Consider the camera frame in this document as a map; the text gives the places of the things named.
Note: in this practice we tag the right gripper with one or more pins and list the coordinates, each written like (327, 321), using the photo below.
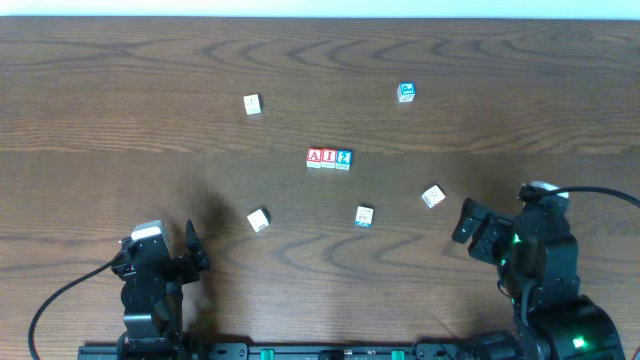
(493, 230)

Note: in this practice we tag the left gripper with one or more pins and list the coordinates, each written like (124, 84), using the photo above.
(179, 265)

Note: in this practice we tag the blue number 2 block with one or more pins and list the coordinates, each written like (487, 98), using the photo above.
(343, 159)

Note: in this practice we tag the red letter A block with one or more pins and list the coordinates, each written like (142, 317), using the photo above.
(314, 158)

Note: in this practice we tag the red letter I block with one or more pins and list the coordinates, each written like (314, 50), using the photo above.
(328, 158)

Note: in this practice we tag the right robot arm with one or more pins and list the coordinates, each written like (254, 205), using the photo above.
(575, 328)

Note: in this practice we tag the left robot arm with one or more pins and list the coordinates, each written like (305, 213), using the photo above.
(152, 294)

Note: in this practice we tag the white block right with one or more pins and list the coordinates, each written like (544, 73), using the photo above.
(433, 196)

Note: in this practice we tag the white block green B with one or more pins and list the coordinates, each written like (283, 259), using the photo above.
(259, 219)

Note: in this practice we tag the white block blue bottom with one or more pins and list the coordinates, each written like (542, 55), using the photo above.
(364, 216)

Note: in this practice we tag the blue picture block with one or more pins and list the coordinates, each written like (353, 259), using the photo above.
(406, 92)

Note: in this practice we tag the white block upper left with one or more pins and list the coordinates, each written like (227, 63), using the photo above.
(252, 104)

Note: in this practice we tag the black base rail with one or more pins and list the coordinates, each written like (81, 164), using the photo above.
(419, 351)

